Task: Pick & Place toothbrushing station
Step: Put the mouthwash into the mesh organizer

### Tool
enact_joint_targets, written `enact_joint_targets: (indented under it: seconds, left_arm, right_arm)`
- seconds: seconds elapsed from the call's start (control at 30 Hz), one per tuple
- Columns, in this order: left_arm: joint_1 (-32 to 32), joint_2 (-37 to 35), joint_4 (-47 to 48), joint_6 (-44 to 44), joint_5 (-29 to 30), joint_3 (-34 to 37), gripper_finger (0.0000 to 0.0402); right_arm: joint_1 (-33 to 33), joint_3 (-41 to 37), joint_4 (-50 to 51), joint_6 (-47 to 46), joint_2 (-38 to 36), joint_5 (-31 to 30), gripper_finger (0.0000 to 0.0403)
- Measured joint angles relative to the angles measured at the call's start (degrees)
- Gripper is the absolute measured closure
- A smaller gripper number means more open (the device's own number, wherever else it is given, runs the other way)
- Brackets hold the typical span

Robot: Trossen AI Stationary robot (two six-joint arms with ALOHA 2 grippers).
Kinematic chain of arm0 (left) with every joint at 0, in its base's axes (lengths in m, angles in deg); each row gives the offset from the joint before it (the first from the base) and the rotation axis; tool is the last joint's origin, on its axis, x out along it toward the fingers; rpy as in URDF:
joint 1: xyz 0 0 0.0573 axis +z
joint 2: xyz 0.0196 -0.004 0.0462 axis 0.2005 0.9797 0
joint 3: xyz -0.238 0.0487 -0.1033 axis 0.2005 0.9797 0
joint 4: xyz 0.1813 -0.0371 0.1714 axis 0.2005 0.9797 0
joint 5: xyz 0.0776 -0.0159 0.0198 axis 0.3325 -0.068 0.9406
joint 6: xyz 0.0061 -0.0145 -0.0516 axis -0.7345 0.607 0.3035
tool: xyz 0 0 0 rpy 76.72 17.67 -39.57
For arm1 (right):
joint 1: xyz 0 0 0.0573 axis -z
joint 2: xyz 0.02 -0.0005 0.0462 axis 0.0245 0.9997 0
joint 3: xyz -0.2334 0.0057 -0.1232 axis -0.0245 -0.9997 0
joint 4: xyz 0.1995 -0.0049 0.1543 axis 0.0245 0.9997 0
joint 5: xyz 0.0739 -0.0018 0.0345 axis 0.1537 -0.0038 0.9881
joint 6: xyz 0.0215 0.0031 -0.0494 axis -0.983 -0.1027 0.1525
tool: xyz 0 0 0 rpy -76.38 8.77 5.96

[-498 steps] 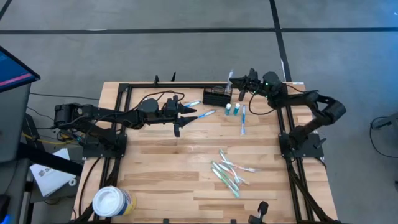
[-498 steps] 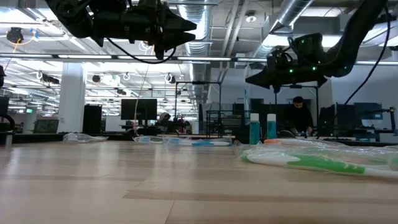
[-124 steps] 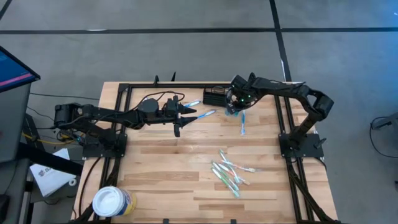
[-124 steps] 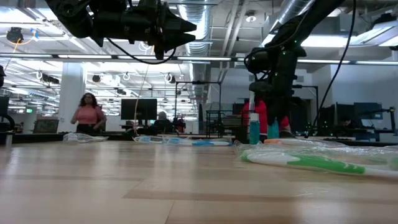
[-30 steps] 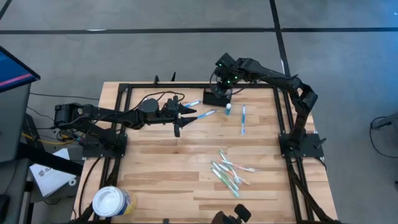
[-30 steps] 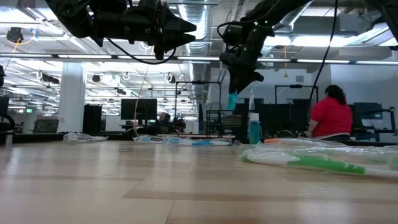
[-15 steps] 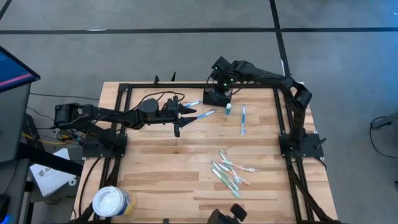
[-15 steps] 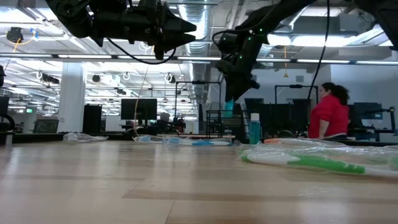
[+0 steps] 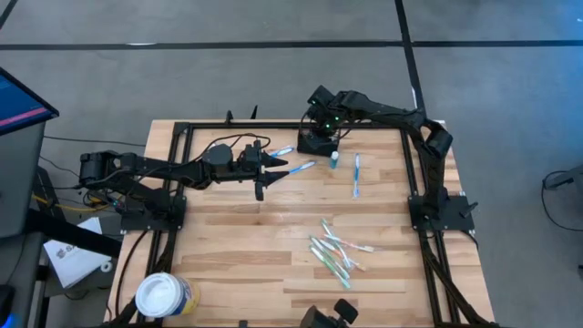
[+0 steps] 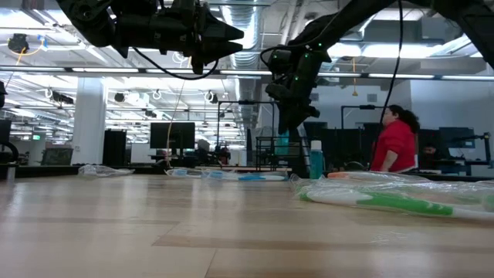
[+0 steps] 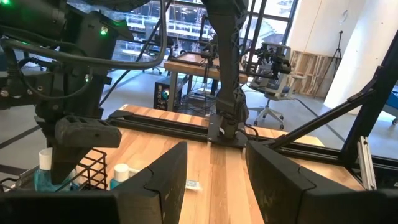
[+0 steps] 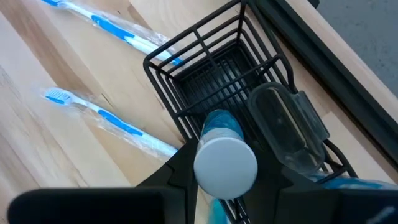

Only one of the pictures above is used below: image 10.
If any dark monitor on arm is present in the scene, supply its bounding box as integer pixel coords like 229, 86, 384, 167
438, 126, 476, 150

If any black desk monitor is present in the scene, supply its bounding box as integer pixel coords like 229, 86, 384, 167
150, 121, 196, 150

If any crumpled clear plastic wrapper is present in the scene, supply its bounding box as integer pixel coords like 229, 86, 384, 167
78, 164, 135, 178

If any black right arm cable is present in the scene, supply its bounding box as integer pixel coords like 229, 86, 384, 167
368, 0, 404, 171

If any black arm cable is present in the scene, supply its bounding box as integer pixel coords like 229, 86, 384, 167
132, 46, 220, 82
368, 0, 404, 171

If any long white light strip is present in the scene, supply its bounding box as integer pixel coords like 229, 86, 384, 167
0, 64, 494, 81

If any black wire mesh caddy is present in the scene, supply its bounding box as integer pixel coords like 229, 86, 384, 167
254, 135, 310, 173

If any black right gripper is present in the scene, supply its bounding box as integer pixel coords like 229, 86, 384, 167
262, 46, 333, 136

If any orange toothbrush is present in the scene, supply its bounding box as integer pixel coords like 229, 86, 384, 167
327, 171, 424, 183

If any white building column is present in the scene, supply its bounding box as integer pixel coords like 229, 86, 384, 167
71, 76, 108, 166

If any black ceiling camera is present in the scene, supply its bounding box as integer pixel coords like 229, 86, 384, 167
7, 33, 30, 54

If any person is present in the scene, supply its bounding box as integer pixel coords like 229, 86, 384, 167
370, 103, 421, 174
420, 143, 441, 160

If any blue toothbrush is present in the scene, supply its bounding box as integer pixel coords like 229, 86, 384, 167
165, 168, 242, 181
208, 171, 290, 183

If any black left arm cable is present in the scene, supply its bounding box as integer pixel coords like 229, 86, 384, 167
132, 46, 220, 82

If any teal mouthwash bottle white cap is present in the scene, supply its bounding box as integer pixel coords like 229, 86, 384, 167
309, 139, 324, 180
275, 130, 290, 156

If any black station frame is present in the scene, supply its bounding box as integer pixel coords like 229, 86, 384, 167
340, 103, 387, 131
216, 100, 276, 171

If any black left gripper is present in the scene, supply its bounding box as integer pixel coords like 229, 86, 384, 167
113, 0, 245, 75

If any tall black cabinet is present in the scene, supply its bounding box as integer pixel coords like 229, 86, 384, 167
102, 128, 128, 167

